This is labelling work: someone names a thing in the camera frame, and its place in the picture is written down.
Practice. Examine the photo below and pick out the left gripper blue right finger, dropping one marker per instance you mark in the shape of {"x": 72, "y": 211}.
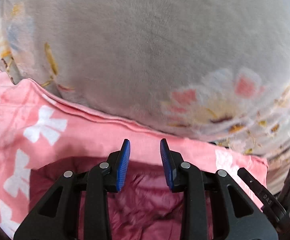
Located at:
{"x": 171, "y": 162}

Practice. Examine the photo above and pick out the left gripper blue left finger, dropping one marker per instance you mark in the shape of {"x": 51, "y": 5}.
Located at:
{"x": 119, "y": 163}

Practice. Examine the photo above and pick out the maroon quilted puffer jacket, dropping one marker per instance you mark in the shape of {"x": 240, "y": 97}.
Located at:
{"x": 144, "y": 209}

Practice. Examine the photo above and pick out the pink blanket with white bows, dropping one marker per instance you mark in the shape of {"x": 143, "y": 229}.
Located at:
{"x": 37, "y": 128}

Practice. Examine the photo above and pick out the grey floral plush blanket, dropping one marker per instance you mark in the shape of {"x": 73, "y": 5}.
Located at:
{"x": 211, "y": 70}

